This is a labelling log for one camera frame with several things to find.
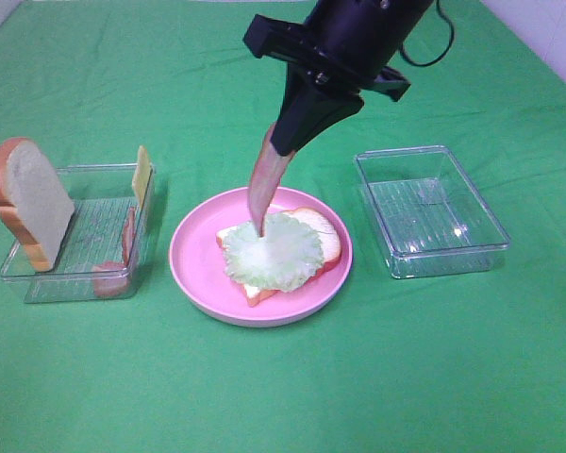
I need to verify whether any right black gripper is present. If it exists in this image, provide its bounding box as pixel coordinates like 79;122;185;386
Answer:
243;0;432;156

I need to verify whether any bacon strip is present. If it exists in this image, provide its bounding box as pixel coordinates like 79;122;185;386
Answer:
247;123;294;237
92;207;136;298

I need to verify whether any bread slice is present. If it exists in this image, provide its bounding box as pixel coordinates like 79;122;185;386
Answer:
216;208;342;307
0;137;75;272

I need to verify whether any green lettuce leaf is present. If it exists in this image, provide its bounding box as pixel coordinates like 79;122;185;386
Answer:
222;212;325;292

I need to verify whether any yellow cheese slice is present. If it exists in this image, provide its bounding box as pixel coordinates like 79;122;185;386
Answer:
131;145;152;208

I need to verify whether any right clear plastic tray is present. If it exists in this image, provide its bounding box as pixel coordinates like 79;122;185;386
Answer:
354;145;510;279

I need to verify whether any clear plastic tray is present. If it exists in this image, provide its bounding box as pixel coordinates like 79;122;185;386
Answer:
354;145;510;279
0;162;157;304

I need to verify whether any pink round plate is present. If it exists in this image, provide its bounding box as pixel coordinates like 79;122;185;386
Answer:
169;187;353;327

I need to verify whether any left clear plastic tray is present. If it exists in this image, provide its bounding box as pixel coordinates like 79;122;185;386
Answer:
0;162;157;304

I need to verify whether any green tablecloth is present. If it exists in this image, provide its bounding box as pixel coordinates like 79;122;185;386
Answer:
0;1;566;452

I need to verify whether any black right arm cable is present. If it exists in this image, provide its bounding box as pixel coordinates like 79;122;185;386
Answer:
398;0;456;68

